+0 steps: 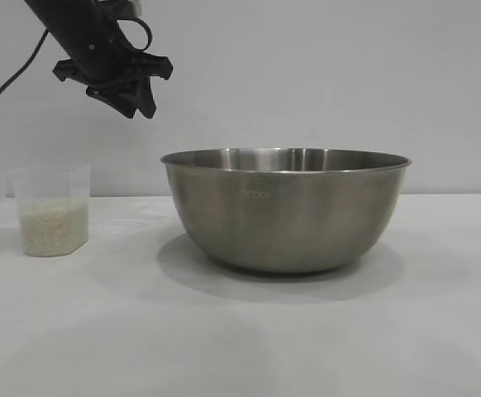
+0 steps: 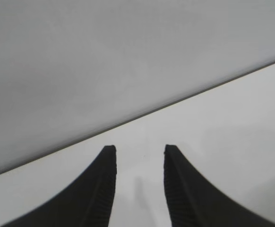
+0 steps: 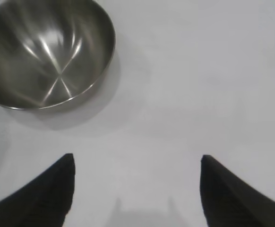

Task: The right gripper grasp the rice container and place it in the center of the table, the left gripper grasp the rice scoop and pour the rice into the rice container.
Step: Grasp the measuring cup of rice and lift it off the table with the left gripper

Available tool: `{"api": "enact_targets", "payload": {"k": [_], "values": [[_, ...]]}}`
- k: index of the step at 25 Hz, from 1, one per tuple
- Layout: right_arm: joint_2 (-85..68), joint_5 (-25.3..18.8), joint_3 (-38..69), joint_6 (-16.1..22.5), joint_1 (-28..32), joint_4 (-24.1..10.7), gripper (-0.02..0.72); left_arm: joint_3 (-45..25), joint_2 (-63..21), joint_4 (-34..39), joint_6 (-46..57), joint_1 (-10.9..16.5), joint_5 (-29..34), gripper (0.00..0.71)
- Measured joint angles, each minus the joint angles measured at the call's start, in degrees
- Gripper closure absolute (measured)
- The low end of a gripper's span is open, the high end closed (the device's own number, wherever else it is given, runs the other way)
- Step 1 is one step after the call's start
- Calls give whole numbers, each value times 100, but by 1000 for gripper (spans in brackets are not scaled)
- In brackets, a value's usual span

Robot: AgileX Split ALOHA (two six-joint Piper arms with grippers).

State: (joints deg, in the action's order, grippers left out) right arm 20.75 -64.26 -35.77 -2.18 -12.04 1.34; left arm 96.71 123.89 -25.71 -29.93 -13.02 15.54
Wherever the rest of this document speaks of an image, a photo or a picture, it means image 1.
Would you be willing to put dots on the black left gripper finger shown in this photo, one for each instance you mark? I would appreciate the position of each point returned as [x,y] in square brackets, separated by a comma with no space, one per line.
[147,103]
[120,101]

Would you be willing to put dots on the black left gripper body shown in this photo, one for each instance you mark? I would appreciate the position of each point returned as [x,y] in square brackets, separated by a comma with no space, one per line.
[100,62]

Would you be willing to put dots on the translucent plastic measuring cup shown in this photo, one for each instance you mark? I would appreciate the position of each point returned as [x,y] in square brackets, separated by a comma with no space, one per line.
[54,190]

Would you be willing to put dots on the white rice grains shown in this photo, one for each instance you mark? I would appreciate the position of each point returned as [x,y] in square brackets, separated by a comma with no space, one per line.
[54,231]

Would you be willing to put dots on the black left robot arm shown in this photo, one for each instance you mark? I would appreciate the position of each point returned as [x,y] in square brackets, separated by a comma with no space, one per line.
[71,16]

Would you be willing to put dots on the stainless steel mixing bowl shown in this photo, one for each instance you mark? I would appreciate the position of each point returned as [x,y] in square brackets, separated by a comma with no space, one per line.
[286,223]

